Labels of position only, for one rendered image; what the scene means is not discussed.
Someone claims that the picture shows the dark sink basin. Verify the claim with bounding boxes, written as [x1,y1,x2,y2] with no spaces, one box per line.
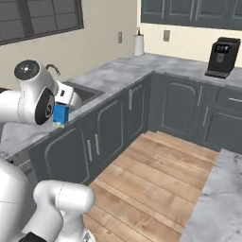
[61,80,106,107]

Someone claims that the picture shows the dark grey upper cabinets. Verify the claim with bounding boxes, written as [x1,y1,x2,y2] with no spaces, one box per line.
[140,0,242,32]

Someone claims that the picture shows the dark grey lower cabinet run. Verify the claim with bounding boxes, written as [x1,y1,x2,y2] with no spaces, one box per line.
[147,71,242,156]

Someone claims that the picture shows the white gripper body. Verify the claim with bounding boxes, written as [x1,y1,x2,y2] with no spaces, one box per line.
[67,88,83,111]

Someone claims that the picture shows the dark grey cabinet door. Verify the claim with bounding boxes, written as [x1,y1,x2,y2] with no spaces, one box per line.
[27,125,92,186]
[90,98,126,165]
[127,81,148,142]

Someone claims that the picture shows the silver cabinet handle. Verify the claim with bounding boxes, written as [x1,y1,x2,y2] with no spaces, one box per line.
[86,139,94,164]
[128,88,133,112]
[94,133,101,157]

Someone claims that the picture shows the blue milk carton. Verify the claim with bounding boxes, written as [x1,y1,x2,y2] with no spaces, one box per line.
[52,103,71,130]

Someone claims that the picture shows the dark framed window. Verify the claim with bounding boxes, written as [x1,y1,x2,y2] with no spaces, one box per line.
[0,0,85,47]

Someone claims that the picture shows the dark curved tap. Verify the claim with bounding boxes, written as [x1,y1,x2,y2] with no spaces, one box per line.
[44,63,61,77]

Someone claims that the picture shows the black coffee machine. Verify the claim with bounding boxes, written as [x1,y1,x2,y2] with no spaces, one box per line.
[204,36,242,79]

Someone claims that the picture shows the white paper towel roll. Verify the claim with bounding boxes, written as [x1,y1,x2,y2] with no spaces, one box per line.
[133,26,147,58]

